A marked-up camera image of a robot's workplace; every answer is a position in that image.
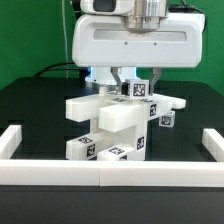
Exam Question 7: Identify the white front fence wall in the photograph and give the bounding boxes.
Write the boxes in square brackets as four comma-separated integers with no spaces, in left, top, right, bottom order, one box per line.
[0,160,224,187]

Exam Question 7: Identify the black hose cable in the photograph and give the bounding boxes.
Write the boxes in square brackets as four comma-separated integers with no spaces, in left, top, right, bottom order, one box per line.
[32,0,88,79]

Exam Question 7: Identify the white left fence wall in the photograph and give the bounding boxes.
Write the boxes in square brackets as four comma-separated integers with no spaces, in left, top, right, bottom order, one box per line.
[0,125,22,160]

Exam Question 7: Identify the white chair back frame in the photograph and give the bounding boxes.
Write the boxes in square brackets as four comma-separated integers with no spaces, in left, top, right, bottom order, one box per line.
[65,89,186,132]

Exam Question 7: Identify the small tagged cube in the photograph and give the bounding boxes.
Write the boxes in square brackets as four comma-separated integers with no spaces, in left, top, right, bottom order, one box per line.
[159,111,175,128]
[127,79,149,100]

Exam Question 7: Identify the white right fence wall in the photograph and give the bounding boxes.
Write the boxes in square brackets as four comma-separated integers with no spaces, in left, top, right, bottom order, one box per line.
[202,128,224,162]

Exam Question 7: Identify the white chair seat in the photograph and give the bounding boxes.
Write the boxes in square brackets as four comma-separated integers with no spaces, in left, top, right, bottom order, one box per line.
[90,118,147,161]

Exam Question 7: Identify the white fence wall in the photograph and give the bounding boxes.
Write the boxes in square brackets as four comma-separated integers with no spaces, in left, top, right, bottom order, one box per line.
[0,125,22,160]
[0,160,224,187]
[202,128,224,162]

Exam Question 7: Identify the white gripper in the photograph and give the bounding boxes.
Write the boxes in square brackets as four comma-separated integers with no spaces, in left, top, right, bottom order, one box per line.
[72,0,204,95]

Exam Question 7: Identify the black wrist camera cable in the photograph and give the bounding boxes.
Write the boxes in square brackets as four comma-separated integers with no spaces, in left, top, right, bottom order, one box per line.
[166,3,208,31]

